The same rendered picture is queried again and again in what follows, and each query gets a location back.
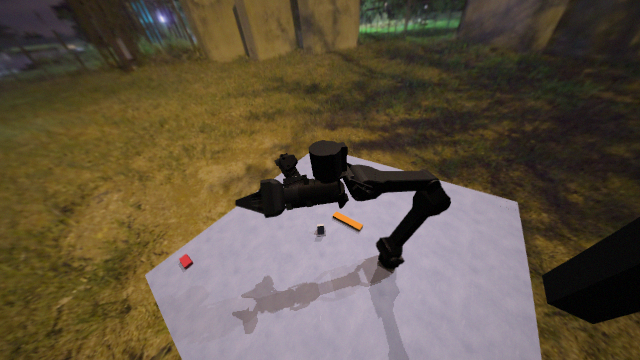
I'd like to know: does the red rectangular block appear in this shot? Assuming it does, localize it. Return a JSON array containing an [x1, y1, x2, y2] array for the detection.
[[179, 254, 193, 269]]

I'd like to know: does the orange bar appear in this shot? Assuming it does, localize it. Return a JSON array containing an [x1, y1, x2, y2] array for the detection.
[[333, 212, 363, 232]]

